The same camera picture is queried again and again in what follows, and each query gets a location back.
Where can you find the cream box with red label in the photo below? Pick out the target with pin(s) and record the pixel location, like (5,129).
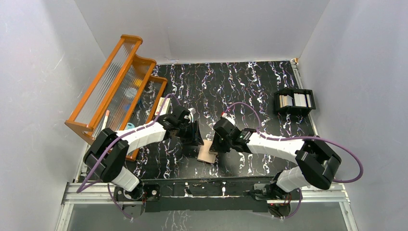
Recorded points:
(163,106)

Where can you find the beige leather card holder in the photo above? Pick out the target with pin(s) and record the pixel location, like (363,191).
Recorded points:
(205,155)

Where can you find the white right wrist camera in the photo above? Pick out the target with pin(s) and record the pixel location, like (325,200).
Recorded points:
(228,117)

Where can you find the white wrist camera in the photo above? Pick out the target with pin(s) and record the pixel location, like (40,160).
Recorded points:
(191,114)
(228,117)

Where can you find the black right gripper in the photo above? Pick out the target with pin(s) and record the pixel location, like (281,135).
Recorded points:
(216,147)

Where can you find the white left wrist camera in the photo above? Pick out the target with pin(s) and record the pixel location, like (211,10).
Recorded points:
(191,114)

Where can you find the black card storage box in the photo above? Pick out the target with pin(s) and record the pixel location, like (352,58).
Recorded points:
(298,102)

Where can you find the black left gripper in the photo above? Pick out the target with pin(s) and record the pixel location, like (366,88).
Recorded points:
(196,133)

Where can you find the white marker pen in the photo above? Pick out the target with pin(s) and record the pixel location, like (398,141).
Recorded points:
(105,119)

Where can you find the orange wooden shelf rack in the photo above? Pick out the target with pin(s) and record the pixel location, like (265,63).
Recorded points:
(113,88)

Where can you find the yellow item on shelf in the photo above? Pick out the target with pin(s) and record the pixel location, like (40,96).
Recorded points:
(137,82)

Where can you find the teal item in blister pack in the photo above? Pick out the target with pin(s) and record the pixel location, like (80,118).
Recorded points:
(129,126)

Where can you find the blue grey eraser block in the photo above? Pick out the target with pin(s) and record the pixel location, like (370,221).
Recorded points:
(128,106)

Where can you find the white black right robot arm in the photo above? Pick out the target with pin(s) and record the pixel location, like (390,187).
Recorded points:
(316,162)

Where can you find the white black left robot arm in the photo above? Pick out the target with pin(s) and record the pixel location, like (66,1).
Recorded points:
(106,156)

